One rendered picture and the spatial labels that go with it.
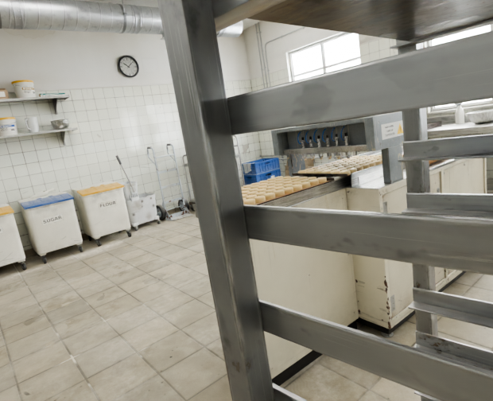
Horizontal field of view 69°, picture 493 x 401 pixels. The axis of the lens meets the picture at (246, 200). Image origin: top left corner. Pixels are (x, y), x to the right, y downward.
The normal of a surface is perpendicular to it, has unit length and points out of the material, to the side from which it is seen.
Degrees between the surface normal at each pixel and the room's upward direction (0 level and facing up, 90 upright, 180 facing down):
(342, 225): 90
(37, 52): 90
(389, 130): 90
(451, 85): 90
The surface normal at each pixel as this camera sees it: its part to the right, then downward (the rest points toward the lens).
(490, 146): -0.69, 0.25
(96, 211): 0.56, 0.11
